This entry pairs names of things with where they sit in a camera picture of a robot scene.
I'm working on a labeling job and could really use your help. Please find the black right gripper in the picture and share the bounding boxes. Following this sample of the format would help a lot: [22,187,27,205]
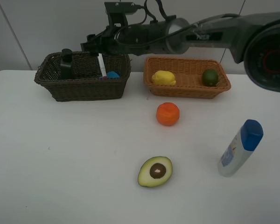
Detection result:
[81,22,171,56]

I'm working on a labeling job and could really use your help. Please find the white marker with pink caps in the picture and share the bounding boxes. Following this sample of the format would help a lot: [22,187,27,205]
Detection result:
[98,53,107,79]

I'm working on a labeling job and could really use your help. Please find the black whiteboard eraser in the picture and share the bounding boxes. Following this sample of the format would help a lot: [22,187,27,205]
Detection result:
[106,71,120,79]

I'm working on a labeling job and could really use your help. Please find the yellow lemon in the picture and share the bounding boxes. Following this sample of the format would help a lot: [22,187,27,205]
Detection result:
[151,70,176,86]

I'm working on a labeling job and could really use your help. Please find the black rectangular bottle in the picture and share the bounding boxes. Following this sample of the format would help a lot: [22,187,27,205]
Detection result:
[60,49,73,80]

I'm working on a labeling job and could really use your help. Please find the orange mandarin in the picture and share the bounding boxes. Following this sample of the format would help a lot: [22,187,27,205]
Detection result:
[156,102,180,126]

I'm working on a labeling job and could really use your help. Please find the green lime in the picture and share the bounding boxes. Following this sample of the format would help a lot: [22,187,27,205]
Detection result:
[202,69,218,87]

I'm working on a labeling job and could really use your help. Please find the halved avocado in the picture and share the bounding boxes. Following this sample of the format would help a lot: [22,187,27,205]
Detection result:
[138,156,173,188]

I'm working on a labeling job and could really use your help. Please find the white bottle with blue cap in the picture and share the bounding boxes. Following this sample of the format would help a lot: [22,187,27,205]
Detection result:
[217,119,264,177]

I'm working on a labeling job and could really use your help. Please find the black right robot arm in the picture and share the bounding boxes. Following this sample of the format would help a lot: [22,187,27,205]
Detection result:
[81,12,280,92]

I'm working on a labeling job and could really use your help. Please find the orange wicker basket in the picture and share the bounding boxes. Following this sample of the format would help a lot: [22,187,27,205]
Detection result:
[143,56,231,99]

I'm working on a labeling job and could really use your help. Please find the dark brown wicker basket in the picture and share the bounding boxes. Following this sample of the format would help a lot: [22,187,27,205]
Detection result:
[35,51,131,102]

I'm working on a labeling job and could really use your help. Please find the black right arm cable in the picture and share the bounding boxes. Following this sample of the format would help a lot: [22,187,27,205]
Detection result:
[133,0,175,25]

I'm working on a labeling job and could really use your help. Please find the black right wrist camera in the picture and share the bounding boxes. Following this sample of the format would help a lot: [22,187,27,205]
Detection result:
[104,2,138,28]

